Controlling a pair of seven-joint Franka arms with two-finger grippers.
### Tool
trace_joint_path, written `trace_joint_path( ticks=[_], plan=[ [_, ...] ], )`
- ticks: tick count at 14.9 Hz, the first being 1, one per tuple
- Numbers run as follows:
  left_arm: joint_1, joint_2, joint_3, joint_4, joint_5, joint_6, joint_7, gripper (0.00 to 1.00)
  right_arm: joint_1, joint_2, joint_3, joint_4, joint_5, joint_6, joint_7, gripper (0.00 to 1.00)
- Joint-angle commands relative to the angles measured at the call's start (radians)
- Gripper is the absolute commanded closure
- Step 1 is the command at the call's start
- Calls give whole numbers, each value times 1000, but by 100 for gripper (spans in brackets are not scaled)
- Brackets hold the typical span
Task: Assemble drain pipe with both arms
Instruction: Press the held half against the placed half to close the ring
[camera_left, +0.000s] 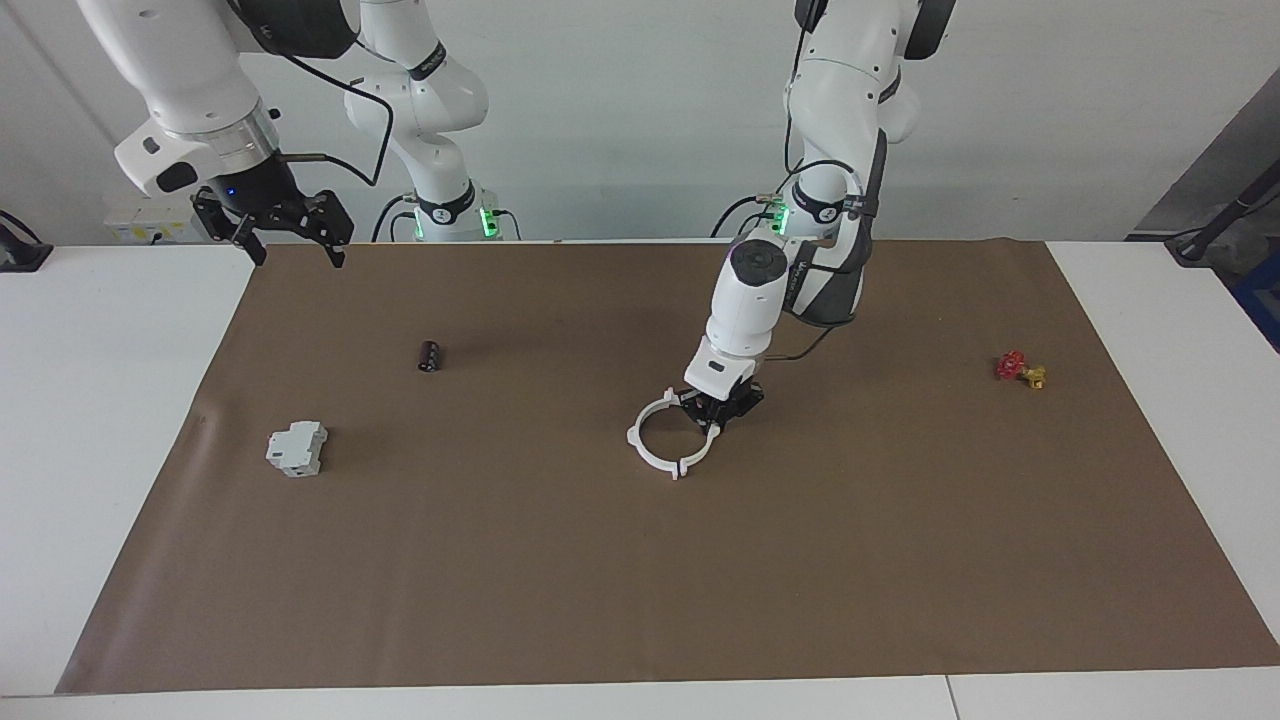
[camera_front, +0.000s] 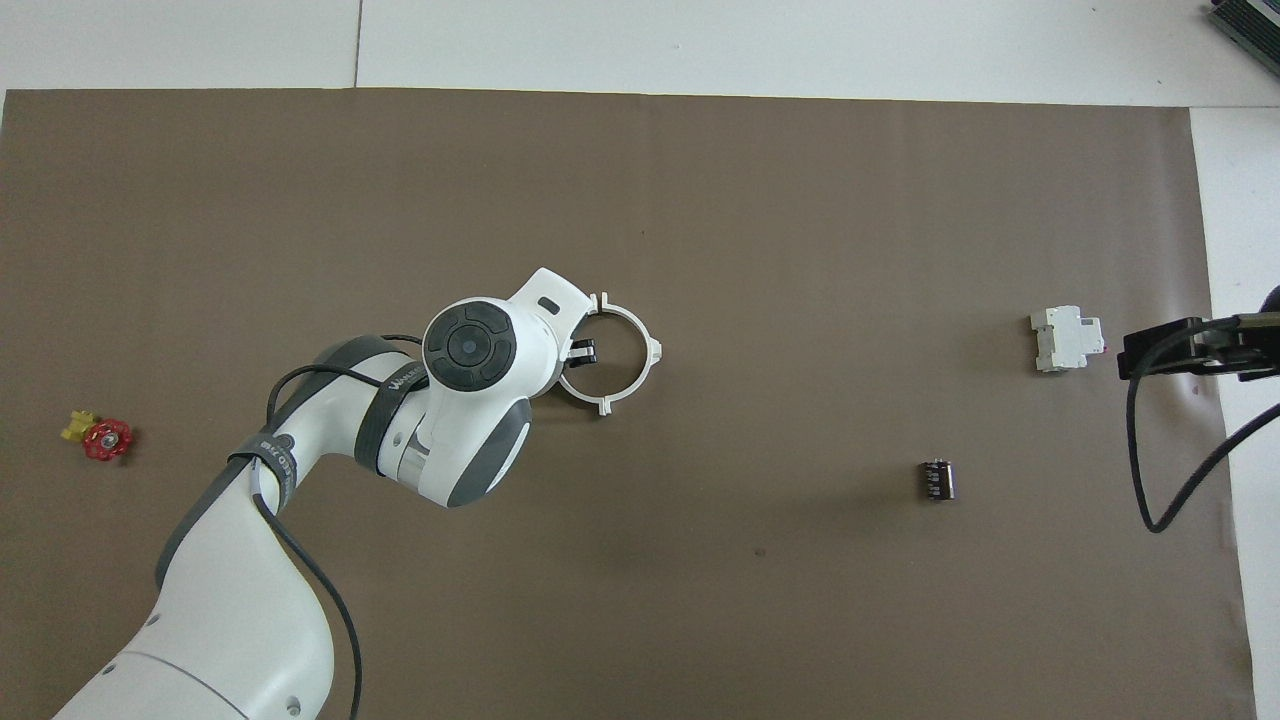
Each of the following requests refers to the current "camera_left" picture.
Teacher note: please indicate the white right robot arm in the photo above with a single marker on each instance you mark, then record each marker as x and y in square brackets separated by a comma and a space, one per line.
[170, 70]

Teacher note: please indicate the white power strip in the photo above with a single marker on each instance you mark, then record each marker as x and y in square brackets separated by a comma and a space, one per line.
[140, 230]

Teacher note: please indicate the black cylindrical capacitor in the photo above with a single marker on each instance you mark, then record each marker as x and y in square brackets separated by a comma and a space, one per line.
[430, 357]

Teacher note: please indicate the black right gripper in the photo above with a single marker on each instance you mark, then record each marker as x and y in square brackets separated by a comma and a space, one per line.
[260, 202]

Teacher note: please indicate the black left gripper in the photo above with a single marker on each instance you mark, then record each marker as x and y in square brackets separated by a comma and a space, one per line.
[725, 402]

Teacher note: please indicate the black tripod leg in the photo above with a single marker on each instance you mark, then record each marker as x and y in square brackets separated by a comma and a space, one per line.
[1200, 240]

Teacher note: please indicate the white circuit breaker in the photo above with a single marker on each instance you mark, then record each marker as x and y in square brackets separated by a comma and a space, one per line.
[297, 448]

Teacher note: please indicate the white half pipe clamp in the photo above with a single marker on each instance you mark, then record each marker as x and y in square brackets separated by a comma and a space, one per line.
[700, 459]
[634, 437]

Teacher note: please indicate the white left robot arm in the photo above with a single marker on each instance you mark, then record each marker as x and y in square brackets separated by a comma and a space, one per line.
[750, 300]

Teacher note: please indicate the brown paper table mat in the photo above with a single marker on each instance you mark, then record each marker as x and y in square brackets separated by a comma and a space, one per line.
[600, 580]

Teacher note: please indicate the blue crate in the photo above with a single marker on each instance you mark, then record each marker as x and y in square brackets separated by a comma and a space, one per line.
[1262, 300]

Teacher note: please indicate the red handwheel brass valve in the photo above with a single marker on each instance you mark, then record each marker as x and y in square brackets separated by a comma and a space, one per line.
[1012, 366]

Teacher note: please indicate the black desk stand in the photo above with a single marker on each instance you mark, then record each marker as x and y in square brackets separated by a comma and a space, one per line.
[20, 258]

